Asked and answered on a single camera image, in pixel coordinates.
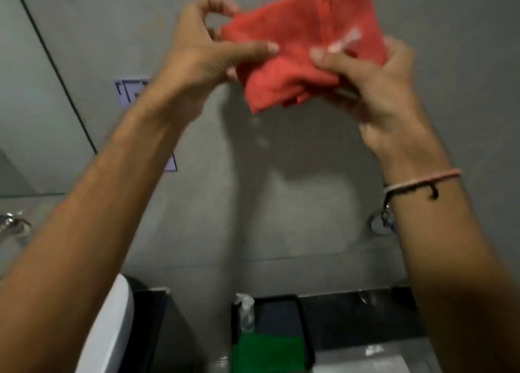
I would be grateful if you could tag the chrome wall fixture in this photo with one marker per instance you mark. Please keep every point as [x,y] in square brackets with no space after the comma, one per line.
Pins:
[381,222]

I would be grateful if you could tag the white sink basin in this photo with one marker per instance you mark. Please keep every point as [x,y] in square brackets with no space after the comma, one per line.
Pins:
[109,328]

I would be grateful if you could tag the person's left hand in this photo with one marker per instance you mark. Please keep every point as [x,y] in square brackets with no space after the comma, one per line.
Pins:
[191,68]

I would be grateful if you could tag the clear spray bottle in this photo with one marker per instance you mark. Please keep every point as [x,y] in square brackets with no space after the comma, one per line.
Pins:
[245,314]

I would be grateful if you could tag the person's left forearm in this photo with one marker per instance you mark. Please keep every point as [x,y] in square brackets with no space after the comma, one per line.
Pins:
[81,230]

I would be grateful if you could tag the person's right forearm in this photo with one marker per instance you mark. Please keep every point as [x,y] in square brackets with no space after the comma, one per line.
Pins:
[455,255]

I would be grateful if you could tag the person's right hand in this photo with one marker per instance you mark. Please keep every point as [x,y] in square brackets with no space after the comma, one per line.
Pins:
[386,104]

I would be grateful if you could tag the chrome faucet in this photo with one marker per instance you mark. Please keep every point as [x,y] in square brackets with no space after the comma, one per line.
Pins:
[12,223]

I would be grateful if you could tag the wall mirror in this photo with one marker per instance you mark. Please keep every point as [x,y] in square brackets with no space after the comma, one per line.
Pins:
[32,100]

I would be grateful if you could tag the purple square wall tag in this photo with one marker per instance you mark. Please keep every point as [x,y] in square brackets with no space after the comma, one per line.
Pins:
[124,93]

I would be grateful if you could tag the black tray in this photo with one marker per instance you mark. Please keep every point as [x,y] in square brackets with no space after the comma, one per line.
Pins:
[284,314]

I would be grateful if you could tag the person's left thumb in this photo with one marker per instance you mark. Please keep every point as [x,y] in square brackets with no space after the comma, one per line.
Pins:
[248,51]

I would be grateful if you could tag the green cloth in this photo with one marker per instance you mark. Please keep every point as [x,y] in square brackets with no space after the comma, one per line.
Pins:
[268,354]

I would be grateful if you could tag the person's right thumb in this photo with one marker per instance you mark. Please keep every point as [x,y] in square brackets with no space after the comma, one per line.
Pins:
[333,62]

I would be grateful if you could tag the red cloth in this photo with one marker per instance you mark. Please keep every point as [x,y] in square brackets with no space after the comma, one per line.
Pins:
[300,31]

